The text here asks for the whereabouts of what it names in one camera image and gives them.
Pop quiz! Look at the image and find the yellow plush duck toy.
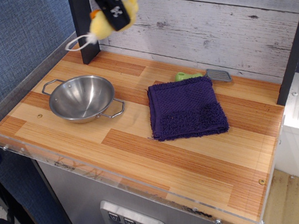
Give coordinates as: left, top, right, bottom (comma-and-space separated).
60, 0, 143, 52

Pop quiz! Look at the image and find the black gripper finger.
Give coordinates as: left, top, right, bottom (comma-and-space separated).
95, 0, 130, 31

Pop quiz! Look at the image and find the green handled grey spatula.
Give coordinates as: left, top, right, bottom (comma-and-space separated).
174, 69, 232, 82

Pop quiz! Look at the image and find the black vertical post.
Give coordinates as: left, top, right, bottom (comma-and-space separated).
277, 21, 299, 105
68, 0, 100, 65

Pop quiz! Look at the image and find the stainless steel cabinet front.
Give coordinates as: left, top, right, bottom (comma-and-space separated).
37, 143, 238, 224

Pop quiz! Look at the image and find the stainless steel two-handled pot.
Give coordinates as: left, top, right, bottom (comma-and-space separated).
42, 75, 125, 123

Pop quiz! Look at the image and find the black vertical post right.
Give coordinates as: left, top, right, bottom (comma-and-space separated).
277, 21, 299, 105

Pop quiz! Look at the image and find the clear acrylic front guard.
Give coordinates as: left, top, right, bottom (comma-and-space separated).
0, 103, 283, 224

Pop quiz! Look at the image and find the purple folded towel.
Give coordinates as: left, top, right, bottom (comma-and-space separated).
147, 76, 230, 142

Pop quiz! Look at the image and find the black vertical post left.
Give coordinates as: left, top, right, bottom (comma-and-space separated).
68, 0, 100, 65

